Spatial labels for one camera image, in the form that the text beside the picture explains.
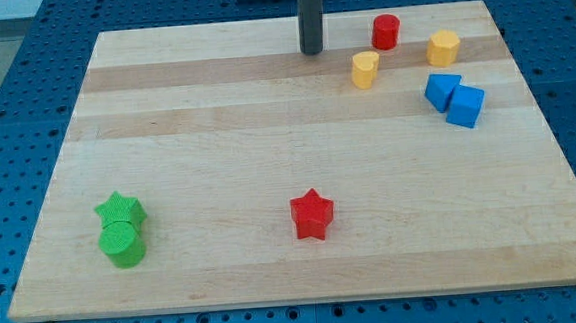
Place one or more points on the red star block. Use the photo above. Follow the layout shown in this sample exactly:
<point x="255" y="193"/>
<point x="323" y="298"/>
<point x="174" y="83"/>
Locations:
<point x="312" y="214"/>

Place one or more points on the green star block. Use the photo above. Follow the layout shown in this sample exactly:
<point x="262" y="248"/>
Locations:
<point x="121" y="209"/>

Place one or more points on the wooden board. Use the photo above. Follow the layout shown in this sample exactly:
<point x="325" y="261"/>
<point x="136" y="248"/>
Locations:
<point x="214" y="128"/>

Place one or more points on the red cylinder block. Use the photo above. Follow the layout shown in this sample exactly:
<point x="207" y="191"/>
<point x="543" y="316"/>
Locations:
<point x="385" y="31"/>

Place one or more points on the blue triangle block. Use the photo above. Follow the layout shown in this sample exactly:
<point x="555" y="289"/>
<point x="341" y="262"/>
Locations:
<point x="440" y="88"/>

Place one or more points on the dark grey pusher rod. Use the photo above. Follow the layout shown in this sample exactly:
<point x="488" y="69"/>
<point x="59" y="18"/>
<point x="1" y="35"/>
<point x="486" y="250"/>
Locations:
<point x="310" y="15"/>

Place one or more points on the green cylinder block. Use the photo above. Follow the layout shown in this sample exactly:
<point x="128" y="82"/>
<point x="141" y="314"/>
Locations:
<point x="122" y="244"/>

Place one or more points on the blue cube block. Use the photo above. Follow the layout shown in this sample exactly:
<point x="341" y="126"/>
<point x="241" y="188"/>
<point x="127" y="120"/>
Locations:
<point x="465" y="106"/>

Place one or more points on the yellow hexagon block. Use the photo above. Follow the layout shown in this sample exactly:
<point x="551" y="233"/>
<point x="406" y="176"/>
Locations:
<point x="442" y="48"/>

